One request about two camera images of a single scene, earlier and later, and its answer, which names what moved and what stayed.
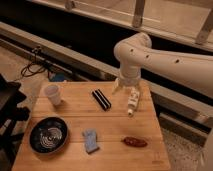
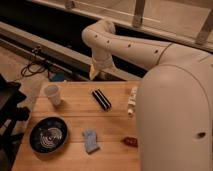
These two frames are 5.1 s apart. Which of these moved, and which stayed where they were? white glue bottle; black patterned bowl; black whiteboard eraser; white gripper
Moved: white gripper
Stayed: black patterned bowl; black whiteboard eraser; white glue bottle
